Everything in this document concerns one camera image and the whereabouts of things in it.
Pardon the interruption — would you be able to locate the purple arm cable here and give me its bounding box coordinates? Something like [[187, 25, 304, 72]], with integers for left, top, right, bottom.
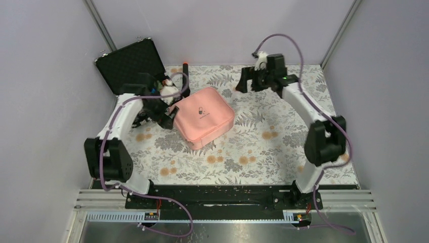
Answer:
[[252, 33, 357, 236], [99, 72, 194, 239]]

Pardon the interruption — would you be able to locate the black orange-tipped thermometer pen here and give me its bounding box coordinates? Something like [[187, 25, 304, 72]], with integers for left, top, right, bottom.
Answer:
[[182, 62, 191, 98]]

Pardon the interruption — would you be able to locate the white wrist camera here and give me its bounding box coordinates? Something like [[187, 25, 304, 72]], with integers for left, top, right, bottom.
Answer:
[[159, 78, 181, 105], [254, 51, 268, 70]]

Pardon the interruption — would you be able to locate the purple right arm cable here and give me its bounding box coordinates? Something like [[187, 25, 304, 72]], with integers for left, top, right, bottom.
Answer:
[[252, 33, 357, 236]]

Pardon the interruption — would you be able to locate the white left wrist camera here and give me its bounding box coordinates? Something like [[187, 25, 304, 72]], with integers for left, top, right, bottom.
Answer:
[[159, 78, 181, 105]]

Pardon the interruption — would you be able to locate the black poker chip case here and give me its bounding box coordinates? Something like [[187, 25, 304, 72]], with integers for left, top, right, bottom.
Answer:
[[95, 37, 171, 128]]

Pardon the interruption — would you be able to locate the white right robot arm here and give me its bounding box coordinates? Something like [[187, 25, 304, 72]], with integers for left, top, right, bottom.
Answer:
[[236, 51, 346, 209]]

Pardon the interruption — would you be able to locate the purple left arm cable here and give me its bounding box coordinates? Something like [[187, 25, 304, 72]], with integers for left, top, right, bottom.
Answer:
[[99, 72, 194, 239]]

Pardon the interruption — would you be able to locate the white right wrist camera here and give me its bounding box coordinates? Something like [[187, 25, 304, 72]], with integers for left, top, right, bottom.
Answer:
[[254, 51, 268, 70]]

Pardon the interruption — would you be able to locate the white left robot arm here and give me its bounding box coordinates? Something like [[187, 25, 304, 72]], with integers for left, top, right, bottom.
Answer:
[[84, 72, 189, 208]]

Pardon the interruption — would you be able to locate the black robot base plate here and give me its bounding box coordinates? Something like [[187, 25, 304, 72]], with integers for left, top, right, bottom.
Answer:
[[125, 185, 323, 221]]

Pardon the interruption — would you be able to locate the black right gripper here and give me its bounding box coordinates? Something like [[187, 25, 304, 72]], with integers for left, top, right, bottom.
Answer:
[[234, 66, 273, 94]]

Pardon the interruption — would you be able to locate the pink medicine kit bag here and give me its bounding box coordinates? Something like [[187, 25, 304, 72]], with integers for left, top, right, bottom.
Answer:
[[169, 87, 235, 150]]

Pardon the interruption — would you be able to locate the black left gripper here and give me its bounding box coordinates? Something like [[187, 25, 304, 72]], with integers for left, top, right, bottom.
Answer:
[[143, 92, 180, 130]]

